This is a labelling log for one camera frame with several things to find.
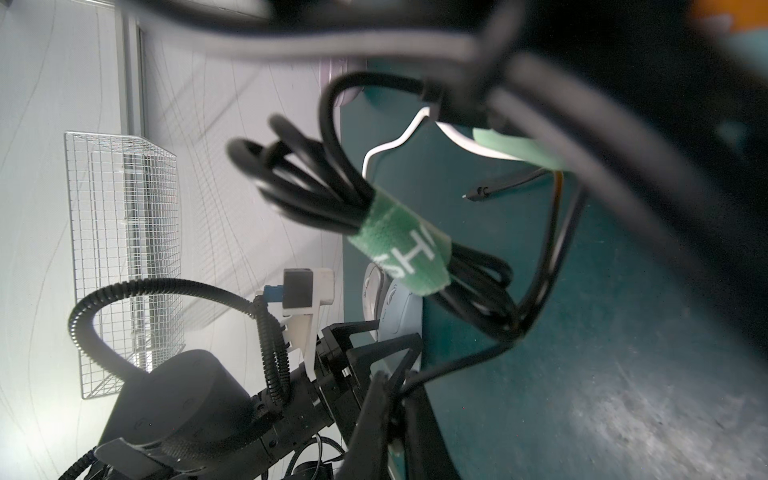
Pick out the white power strip cable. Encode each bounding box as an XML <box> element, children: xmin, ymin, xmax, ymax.
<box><xmin>361</xmin><ymin>106</ymin><xmax>529</xmax><ymax>181</ymax></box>

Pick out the mint green charger plug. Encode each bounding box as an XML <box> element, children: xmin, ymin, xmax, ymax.
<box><xmin>720</xmin><ymin>29</ymin><xmax>768</xmax><ymax>78</ymax></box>

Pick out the black cable bundle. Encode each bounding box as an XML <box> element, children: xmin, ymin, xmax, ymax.
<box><xmin>113</xmin><ymin>0</ymin><xmax>768</xmax><ymax>397</ymax></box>

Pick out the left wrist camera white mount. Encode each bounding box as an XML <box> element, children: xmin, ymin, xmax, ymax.
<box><xmin>263</xmin><ymin>268</ymin><xmax>335</xmax><ymax>382</ymax></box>

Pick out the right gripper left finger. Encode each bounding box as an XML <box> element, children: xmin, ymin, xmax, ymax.
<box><xmin>336</xmin><ymin>372</ymin><xmax>394</xmax><ymax>480</ymax></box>

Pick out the green velcro cable tie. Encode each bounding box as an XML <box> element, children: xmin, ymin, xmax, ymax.
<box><xmin>347</xmin><ymin>189</ymin><xmax>452</xmax><ymax>297</ymax></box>

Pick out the silver wireless mouse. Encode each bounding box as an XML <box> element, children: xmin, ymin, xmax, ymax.
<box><xmin>362</xmin><ymin>262</ymin><xmax>392</xmax><ymax>321</ymax></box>

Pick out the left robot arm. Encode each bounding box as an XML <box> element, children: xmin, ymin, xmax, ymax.
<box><xmin>66</xmin><ymin>278</ymin><xmax>422</xmax><ymax>479</ymax></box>

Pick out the white wire basket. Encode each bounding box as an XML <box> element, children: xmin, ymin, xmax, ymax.
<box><xmin>64</xmin><ymin>131</ymin><xmax>184</xmax><ymax>372</ymax></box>

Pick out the orange power strip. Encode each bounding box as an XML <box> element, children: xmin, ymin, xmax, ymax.
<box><xmin>689</xmin><ymin>0</ymin><xmax>767</xmax><ymax>33</ymax></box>

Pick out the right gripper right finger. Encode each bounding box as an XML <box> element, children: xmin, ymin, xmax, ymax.
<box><xmin>402</xmin><ymin>387</ymin><xmax>460</xmax><ymax>480</ymax></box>

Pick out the light blue wireless mouse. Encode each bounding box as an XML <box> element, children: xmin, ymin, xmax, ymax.
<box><xmin>377</xmin><ymin>280</ymin><xmax>424</xmax><ymax>342</ymax></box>

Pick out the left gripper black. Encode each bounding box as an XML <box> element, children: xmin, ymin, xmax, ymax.
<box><xmin>315</xmin><ymin>320</ymin><xmax>423</xmax><ymax>444</ymax></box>

